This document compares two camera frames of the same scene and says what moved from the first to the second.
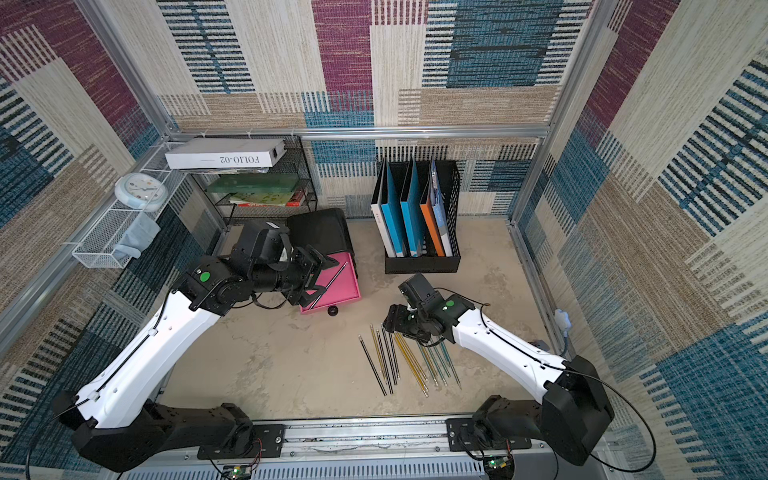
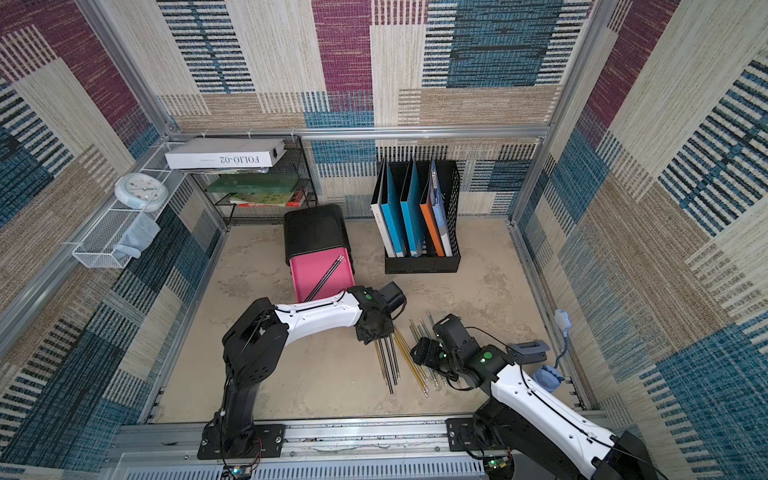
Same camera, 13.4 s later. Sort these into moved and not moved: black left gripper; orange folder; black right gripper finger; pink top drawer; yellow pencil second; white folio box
Moved: black right gripper finger; black left gripper
Not moved: orange folder; yellow pencil second; pink top drawer; white folio box
